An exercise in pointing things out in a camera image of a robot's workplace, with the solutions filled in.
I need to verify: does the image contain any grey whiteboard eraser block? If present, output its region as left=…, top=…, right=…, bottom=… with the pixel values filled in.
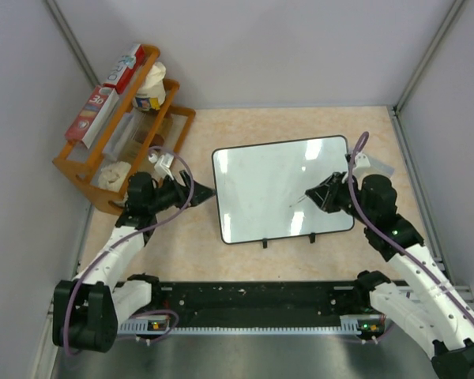
left=368, top=156, right=395, bottom=181

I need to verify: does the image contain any orange wooden rack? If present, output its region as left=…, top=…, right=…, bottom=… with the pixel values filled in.
left=51, top=43, right=197, bottom=216

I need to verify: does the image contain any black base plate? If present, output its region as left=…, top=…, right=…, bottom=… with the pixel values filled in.
left=138, top=281, right=377, bottom=325

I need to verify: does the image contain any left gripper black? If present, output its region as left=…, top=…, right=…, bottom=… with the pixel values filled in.
left=148, top=170, right=216, bottom=213

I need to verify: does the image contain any purple cable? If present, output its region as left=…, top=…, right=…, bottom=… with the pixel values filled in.
left=347, top=130, right=474, bottom=348
left=62, top=145, right=194, bottom=356

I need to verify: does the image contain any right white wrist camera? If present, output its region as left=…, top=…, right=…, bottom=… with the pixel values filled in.
left=352, top=152, right=371, bottom=177

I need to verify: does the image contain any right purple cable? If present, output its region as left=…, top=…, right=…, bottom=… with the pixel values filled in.
left=347, top=130, right=474, bottom=348

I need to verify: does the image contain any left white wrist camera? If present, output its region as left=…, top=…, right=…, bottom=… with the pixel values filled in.
left=148, top=152, right=174, bottom=178

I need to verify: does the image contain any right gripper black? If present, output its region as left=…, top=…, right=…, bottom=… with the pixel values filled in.
left=307, top=171, right=374, bottom=225

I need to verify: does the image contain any clear box of brown items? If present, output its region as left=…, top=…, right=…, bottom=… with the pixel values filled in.
left=103, top=110, right=157, bottom=165

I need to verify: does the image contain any red white foil box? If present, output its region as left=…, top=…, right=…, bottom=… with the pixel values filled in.
left=102, top=43, right=146, bottom=94

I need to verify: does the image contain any red white wrap box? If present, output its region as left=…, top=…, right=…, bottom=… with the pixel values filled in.
left=65, top=85, right=119, bottom=148

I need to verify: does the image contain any white whiteboard black frame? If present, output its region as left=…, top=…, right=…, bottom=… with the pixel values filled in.
left=212, top=135, right=355, bottom=245

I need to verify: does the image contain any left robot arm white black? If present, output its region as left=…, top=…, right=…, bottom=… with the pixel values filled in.
left=52, top=171, right=216, bottom=355

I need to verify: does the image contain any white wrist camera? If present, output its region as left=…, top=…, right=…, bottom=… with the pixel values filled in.
left=352, top=152, right=371, bottom=177
left=148, top=152, right=174, bottom=178

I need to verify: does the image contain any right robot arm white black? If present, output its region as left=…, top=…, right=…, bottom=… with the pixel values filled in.
left=305, top=172, right=474, bottom=378

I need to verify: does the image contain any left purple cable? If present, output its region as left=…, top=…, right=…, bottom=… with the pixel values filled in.
left=62, top=145, right=194, bottom=356

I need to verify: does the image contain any grey slotted cable duct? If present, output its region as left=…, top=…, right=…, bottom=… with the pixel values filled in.
left=118, top=315, right=386, bottom=338

